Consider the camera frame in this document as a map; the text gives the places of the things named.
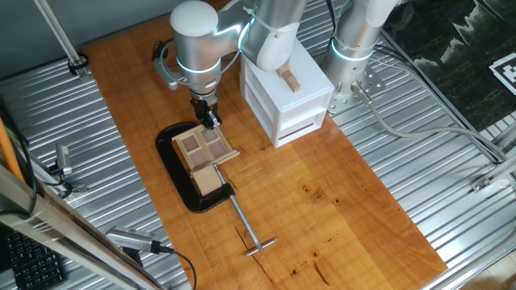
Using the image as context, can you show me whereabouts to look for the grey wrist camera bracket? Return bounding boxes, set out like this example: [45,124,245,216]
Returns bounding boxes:
[152,39,182,90]

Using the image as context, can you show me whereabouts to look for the small wooden block strip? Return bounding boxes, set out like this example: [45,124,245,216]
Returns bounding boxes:
[276,62,302,93]

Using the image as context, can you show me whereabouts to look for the thick grey base cable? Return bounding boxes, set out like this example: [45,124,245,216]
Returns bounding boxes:
[350,80,510,162]

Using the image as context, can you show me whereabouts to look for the white plastic enclosure box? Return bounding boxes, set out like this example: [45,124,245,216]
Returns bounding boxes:
[240,38,335,149]

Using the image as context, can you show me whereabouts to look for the aluminium pole with black base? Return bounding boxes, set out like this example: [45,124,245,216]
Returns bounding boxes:
[33,0,90,78]

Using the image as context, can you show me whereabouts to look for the black metal C-clamp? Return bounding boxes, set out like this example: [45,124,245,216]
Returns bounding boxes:
[155,122,279,259]

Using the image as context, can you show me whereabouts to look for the black white fiducial marker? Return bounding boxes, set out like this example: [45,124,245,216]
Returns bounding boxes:
[489,52,516,97]

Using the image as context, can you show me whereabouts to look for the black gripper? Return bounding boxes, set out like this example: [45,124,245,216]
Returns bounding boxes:
[189,98,223,131]

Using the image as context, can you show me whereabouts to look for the small wooden sliding sash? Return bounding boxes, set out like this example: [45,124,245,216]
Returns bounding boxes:
[199,127,221,145]

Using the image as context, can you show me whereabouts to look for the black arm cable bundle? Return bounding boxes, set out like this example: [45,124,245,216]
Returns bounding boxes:
[322,0,339,39]

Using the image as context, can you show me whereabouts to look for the orange wooden board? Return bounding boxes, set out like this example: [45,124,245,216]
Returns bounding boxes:
[82,0,448,290]

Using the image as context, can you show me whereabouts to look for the taped aluminium frame bar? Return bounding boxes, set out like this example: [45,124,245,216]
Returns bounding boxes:
[0,163,166,290]

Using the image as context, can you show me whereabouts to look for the light wooden cube block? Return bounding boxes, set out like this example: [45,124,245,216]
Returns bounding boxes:
[189,164,223,197]

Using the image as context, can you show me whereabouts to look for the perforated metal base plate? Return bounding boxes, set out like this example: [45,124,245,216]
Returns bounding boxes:
[327,60,386,116]

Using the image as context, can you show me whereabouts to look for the small silver bracket camera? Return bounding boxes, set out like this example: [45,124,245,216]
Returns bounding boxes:
[40,143,88,193]

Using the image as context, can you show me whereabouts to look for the black depth camera cable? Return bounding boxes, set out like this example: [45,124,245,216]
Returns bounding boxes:
[159,245,198,290]

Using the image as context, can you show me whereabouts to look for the ribbed silver depth camera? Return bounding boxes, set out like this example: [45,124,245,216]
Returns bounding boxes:
[105,226,162,267]

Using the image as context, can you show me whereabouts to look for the black computer keyboard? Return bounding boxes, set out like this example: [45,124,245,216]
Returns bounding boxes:
[3,229,68,290]

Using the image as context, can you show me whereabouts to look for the miniature wooden window frame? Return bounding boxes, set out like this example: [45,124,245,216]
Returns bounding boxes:
[171,123,241,174]

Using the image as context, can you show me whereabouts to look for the orange rod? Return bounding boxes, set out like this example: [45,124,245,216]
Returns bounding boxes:
[0,118,26,184]

